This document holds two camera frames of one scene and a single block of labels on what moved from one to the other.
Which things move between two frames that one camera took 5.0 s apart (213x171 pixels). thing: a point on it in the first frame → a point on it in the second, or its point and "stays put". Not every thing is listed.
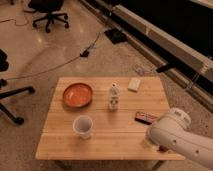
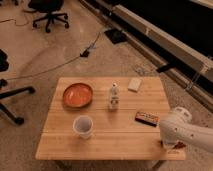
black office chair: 49,7 stays put
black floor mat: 115,35 stays put
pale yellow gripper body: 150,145 → 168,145
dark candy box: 145,117 stays put
